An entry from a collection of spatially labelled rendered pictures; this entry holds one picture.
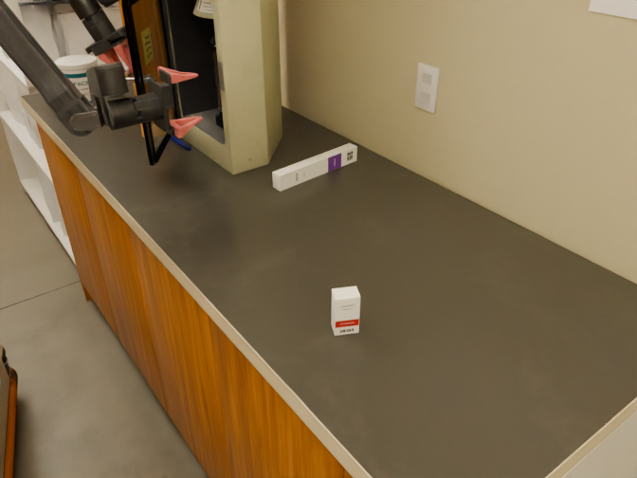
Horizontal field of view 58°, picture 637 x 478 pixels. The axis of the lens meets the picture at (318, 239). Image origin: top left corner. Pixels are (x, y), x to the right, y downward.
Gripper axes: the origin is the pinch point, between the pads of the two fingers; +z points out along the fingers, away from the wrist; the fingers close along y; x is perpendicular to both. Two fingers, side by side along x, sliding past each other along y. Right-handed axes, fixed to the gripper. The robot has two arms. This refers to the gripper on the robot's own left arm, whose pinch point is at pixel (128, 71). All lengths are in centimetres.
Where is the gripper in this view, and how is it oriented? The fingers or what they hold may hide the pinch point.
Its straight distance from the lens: 154.4
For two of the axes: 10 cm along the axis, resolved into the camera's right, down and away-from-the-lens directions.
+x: 0.0, 5.4, -8.4
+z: 4.3, 7.6, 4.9
